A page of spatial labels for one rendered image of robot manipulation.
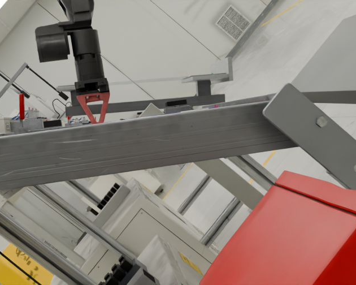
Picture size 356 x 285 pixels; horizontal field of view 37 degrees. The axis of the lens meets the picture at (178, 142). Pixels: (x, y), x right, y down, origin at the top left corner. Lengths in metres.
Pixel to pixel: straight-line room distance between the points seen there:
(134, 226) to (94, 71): 1.12
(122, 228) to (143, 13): 7.01
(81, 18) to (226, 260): 0.84
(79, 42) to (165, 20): 7.83
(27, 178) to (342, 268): 0.47
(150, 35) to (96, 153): 8.25
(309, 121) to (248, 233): 0.33
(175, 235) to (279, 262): 1.89
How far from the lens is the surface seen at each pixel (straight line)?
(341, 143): 0.66
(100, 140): 0.64
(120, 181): 5.68
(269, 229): 0.31
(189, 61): 8.89
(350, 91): 0.99
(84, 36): 1.12
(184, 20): 8.98
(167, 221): 2.14
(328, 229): 0.26
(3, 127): 2.32
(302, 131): 0.64
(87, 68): 1.11
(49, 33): 1.14
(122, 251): 2.11
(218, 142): 0.66
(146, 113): 1.61
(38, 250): 1.40
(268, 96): 0.79
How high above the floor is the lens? 0.89
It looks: 7 degrees down
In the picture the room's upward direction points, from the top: 51 degrees counter-clockwise
